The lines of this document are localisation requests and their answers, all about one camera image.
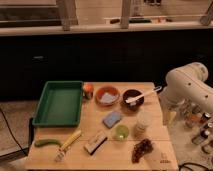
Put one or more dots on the wooden chalkboard eraser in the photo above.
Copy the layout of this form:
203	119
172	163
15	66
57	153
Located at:
95	142

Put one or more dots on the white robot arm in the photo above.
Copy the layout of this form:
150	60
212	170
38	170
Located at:
186	83

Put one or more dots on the green plastic tray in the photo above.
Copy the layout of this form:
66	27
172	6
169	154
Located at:
59	105

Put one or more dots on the orange bowl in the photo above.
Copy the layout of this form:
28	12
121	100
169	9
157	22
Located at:
107	89

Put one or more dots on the blue cloth in bowl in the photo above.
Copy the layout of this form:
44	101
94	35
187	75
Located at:
108	98

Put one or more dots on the orange topped small jar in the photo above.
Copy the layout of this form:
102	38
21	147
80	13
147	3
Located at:
88	90

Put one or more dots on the dark brown bowl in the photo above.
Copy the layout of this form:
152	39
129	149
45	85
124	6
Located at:
134	106

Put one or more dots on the blue sponge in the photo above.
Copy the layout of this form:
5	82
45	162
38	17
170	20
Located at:
111	119

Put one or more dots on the green cup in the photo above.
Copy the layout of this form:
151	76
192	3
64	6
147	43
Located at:
121	132

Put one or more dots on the brown dried food pile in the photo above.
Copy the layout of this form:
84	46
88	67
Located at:
140	149

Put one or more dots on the green pepper toy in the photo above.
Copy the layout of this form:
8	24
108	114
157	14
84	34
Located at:
43	142

